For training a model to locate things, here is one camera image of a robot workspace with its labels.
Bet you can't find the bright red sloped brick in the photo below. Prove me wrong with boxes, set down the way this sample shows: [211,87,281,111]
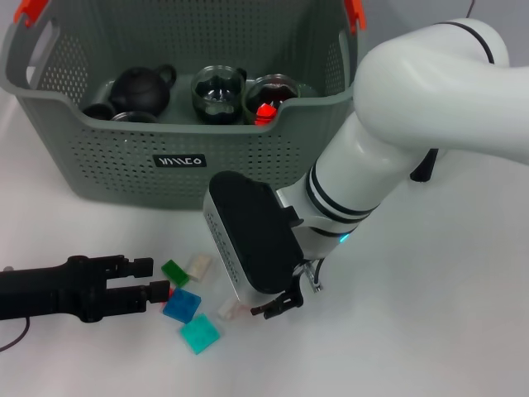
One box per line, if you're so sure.
[255,104,277,127]

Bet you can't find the grey left arm cable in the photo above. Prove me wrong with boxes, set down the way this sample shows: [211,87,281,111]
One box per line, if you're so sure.
[0,317,31,353]

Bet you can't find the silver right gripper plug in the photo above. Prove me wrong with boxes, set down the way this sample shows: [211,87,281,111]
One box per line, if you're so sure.
[294,264,323,294]

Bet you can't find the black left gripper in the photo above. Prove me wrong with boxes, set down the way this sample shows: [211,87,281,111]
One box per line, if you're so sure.
[0,255,172,324]

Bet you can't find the white toy brick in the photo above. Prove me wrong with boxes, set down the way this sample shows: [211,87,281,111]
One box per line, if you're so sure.
[188,253,213,283]
[217,297,245,322]

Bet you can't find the black clay teapot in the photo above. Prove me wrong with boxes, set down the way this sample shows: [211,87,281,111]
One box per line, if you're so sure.
[107,64,178,119]

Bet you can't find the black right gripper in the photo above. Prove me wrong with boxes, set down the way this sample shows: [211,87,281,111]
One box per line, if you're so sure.
[250,273,306,320]

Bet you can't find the grey-green perforated storage bin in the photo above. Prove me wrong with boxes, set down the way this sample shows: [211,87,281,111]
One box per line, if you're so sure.
[0,0,368,212]

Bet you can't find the teal square toy brick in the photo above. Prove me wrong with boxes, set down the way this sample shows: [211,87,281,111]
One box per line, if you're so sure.
[179,313,222,356]

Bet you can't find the blue toy brick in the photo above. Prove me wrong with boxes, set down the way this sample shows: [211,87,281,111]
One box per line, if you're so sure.
[162,288,203,324]

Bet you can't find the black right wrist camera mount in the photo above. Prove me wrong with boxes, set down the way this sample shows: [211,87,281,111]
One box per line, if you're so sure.
[202,170,305,306]

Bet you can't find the small black clay cup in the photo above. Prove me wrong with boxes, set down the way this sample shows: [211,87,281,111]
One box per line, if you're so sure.
[81,103,117,122]

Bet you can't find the glass teacup with black holder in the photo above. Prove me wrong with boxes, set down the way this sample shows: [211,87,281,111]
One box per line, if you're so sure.
[189,65,248,125]
[110,110,160,123]
[243,74,299,125]

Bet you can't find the green flat toy brick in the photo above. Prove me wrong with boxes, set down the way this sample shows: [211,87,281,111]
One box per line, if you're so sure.
[160,259,191,289]

